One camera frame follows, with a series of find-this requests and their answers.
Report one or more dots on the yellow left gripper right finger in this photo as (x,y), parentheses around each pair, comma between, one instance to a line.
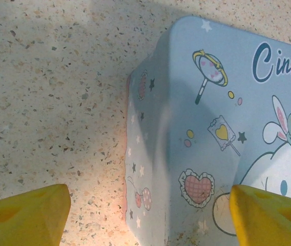
(271,220)

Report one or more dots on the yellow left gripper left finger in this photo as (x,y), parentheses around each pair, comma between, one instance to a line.
(25,220)

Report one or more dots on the light blue cartoon tin box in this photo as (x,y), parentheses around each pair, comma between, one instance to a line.
(212,102)

